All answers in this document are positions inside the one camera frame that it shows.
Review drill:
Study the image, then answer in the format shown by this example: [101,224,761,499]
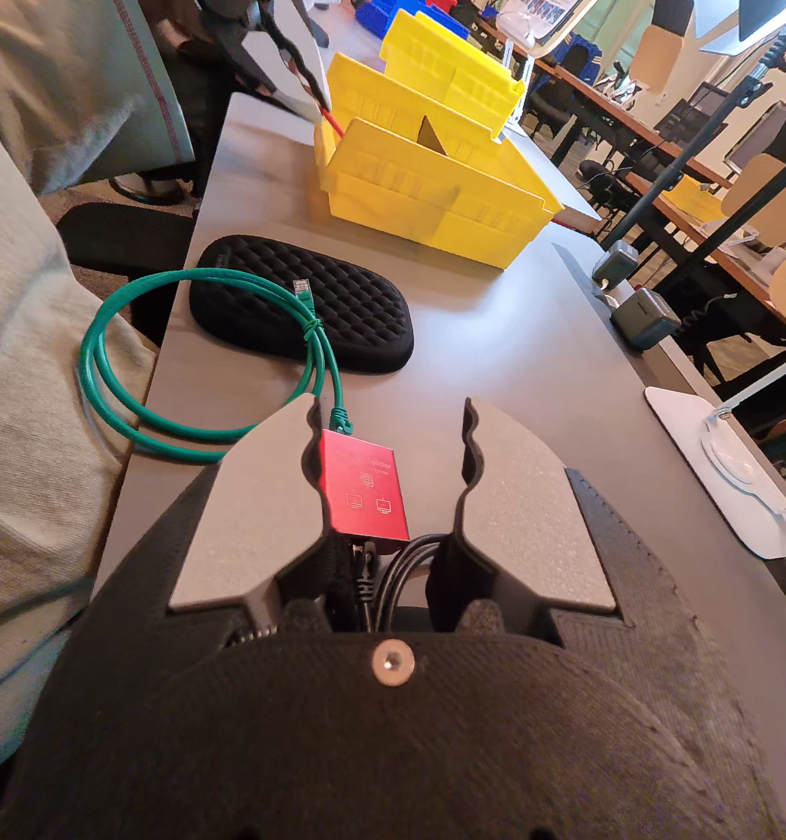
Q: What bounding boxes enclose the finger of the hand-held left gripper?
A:
[241,0,333,126]

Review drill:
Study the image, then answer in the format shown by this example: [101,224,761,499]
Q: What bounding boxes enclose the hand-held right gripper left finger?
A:
[168,394,333,616]

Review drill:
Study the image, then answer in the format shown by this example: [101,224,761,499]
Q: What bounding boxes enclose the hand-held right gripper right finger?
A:
[454,395,618,616]

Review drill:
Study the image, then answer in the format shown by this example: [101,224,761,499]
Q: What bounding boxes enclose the red splitter box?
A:
[318,429,411,543]

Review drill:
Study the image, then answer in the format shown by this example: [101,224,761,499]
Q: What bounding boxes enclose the yellow storage bin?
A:
[313,52,510,173]
[379,9,527,127]
[318,118,565,270]

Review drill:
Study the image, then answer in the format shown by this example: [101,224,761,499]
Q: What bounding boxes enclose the blue storage bins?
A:
[355,0,472,40]

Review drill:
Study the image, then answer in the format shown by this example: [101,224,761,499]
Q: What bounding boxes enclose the black padded wrist rest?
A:
[189,234,415,375]

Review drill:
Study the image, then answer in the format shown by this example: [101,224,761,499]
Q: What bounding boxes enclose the wooden top desk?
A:
[625,172,786,342]
[478,16,738,193]

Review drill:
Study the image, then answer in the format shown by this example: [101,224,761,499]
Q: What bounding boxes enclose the tan back chair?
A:
[629,25,687,94]
[721,153,786,249]

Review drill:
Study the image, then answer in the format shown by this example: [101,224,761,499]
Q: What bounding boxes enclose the black tripod stand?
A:
[599,16,786,309]

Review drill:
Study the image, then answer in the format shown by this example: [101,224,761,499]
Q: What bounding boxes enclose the black cable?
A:
[352,533,447,632]

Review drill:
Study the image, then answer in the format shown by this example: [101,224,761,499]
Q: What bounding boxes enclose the green ethernet cable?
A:
[79,269,355,464]

